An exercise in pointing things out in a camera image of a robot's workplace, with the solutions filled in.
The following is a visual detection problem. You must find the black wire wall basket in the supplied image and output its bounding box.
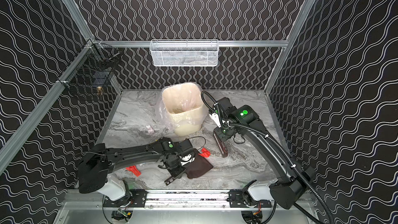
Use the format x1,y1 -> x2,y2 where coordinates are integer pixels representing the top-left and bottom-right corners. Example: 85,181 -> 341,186
63,43 -> 121,102

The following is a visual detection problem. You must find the brown plastic dustpan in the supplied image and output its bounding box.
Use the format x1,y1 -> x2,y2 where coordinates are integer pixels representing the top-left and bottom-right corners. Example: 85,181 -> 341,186
164,152 -> 214,186

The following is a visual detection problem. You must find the red paper scrap right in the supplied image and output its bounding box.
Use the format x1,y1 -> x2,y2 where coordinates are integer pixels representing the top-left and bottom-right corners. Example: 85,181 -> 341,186
199,148 -> 211,158

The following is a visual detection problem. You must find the red paper scrap left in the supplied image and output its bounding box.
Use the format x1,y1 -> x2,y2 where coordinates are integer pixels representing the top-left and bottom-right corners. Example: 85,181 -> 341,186
126,166 -> 141,177

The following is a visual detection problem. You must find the brown cartoon-face hand broom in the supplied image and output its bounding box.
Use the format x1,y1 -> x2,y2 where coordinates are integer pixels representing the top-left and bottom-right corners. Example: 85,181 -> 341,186
213,131 -> 228,158

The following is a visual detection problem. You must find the clear plastic bin liner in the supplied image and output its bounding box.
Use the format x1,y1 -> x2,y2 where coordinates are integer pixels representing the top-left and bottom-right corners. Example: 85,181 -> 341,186
156,81 -> 209,136

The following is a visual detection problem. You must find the small brass bell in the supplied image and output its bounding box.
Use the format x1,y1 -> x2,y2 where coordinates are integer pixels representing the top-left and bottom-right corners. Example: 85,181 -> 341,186
96,86 -> 104,97

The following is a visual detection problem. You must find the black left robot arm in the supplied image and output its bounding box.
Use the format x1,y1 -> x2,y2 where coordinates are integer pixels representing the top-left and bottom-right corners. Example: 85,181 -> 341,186
78,138 -> 197,202

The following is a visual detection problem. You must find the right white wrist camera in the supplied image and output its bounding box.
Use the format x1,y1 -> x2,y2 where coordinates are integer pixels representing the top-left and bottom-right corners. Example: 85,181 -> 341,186
209,113 -> 221,128

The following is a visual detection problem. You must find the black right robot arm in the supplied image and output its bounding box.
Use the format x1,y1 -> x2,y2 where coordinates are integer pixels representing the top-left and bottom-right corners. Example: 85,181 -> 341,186
213,97 -> 315,209

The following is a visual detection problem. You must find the white wire wall basket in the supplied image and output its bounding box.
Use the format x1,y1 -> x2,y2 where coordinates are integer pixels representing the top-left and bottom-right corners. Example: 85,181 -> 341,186
149,39 -> 219,67

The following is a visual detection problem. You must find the red paper scrap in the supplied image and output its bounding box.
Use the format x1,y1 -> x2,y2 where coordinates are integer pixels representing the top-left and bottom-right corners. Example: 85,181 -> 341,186
199,148 -> 211,158
126,166 -> 141,177

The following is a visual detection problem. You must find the pink white scrap near bin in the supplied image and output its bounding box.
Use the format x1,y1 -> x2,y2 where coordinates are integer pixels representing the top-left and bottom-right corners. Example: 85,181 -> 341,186
146,125 -> 155,134

